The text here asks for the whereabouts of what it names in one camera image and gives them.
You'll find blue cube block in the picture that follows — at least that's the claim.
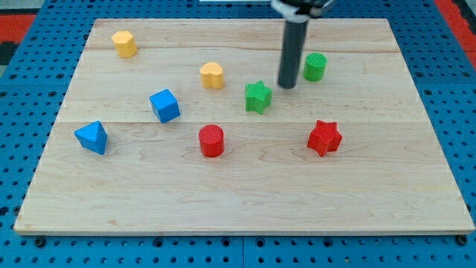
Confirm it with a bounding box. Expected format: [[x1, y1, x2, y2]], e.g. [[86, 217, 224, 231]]
[[149, 89, 180, 124]]

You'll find yellow hexagon block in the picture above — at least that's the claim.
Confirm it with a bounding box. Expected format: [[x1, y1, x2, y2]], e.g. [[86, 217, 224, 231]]
[[112, 31, 138, 58]]

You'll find red cylinder block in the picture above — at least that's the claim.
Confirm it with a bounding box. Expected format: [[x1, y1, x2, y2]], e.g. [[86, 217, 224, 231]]
[[199, 124, 225, 158]]

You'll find green star block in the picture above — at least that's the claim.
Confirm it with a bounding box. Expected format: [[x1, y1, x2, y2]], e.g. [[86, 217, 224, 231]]
[[245, 80, 273, 115]]

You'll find yellow heart block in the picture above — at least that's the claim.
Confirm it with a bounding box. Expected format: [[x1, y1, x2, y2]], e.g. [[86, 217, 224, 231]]
[[199, 61, 225, 89]]

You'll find wooden board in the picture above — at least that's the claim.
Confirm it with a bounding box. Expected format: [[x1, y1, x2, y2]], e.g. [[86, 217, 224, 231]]
[[14, 19, 475, 236]]

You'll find red star block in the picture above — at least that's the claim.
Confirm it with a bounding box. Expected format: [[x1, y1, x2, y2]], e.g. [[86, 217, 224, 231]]
[[307, 120, 342, 157]]

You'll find green cylinder block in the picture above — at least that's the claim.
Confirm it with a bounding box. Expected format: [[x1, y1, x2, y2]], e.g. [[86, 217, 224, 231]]
[[303, 52, 327, 82]]

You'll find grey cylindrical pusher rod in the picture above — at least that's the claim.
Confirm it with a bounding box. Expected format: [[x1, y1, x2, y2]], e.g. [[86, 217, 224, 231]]
[[278, 19, 309, 89]]

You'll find blue triangular prism block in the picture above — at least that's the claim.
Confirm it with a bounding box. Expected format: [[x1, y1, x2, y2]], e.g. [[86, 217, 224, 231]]
[[74, 121, 108, 155]]

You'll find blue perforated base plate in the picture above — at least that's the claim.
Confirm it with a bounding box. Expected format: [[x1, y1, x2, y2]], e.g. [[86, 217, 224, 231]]
[[1, 1, 475, 267]]

